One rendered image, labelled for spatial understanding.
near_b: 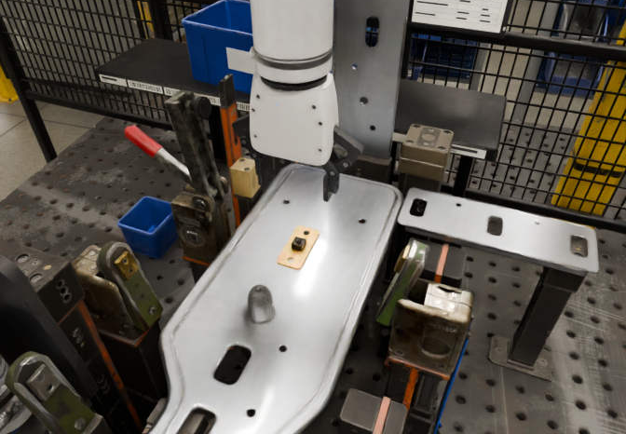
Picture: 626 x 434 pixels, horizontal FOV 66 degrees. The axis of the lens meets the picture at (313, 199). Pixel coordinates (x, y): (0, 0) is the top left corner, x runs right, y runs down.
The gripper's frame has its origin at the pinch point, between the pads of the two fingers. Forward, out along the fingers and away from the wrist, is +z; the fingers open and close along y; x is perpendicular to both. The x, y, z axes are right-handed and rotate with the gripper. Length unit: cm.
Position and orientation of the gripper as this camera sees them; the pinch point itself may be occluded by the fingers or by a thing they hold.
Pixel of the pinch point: (296, 182)
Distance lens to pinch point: 63.3
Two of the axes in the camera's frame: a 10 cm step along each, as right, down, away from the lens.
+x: 3.6, -6.0, 7.2
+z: 0.0, 7.7, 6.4
